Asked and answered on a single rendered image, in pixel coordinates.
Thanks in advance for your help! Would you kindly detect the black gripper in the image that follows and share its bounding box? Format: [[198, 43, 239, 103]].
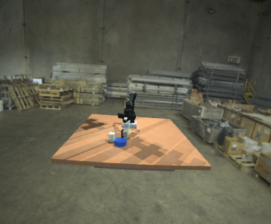
[[118, 113, 135, 122]]

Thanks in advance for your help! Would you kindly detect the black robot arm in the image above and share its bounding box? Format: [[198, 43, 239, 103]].
[[124, 92, 137, 123]]

